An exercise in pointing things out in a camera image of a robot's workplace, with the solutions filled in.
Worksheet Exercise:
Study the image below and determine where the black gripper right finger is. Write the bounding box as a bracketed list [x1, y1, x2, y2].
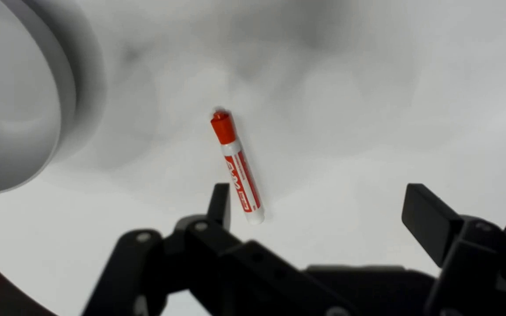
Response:
[401, 172, 506, 316]

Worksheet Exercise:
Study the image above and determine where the red and white marker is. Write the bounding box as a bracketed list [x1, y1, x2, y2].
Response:
[209, 107, 267, 225]

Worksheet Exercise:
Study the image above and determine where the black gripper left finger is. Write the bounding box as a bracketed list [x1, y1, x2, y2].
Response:
[83, 181, 355, 316]

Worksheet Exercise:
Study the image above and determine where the grey round bowl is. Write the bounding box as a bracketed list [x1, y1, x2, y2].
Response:
[0, 0, 109, 195]

